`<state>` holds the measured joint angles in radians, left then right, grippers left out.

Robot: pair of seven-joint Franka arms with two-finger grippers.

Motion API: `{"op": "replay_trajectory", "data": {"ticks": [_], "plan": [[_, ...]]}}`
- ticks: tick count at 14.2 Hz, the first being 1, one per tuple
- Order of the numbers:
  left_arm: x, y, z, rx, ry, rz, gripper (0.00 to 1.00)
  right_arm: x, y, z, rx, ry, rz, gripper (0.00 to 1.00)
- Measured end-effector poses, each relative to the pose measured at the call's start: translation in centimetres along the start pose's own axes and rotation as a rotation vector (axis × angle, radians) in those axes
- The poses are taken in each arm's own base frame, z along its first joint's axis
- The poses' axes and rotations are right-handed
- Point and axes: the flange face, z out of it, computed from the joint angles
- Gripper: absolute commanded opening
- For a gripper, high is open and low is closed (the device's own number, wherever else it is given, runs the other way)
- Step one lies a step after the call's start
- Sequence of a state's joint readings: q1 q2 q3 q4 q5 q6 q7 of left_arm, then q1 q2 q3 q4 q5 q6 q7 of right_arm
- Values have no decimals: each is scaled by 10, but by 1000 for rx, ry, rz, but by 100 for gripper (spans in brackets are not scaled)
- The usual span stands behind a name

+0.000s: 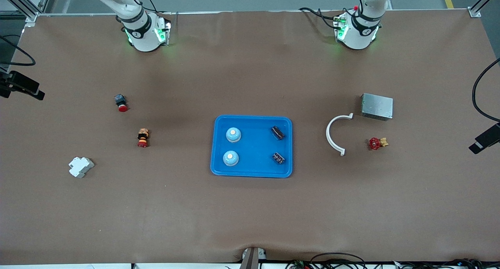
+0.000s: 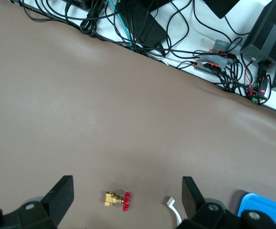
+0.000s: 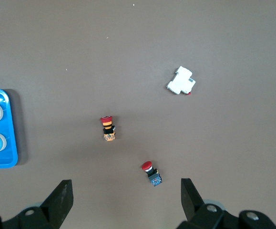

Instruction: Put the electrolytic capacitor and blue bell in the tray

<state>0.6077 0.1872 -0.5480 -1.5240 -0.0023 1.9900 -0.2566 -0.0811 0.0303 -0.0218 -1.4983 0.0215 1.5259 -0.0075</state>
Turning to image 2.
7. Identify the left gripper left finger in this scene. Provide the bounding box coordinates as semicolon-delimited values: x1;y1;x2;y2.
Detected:
0;175;75;229

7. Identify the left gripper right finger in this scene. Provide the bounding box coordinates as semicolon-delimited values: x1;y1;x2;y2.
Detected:
177;176;276;229

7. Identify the blue plastic tray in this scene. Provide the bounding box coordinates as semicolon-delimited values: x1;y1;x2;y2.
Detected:
237;192;276;229

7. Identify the white curved plastic clamp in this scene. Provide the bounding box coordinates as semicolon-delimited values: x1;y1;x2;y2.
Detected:
163;195;184;225

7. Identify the green terminal plug connector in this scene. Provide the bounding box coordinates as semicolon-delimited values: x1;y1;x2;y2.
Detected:
251;81;262;104

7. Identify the grey orange USB hub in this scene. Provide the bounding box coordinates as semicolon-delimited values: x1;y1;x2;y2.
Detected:
194;55;229;72
208;39;243;58

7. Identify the black finned computer box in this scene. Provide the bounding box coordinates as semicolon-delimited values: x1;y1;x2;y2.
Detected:
240;0;276;69

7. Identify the black power adapter brick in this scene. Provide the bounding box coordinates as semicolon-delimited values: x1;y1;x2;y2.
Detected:
124;3;169;48

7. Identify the black flat device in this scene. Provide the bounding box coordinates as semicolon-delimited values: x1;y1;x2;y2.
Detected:
205;0;240;20

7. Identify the brass valve red handle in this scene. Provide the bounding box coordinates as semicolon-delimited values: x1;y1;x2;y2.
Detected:
103;190;132;213

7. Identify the thick black power cable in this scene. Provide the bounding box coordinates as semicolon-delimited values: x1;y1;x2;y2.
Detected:
80;0;101;39

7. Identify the teal cable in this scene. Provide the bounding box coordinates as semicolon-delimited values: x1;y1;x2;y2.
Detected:
107;0;134;52

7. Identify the black cable bundle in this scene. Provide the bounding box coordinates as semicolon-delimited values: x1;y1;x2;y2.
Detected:
20;0;133;48

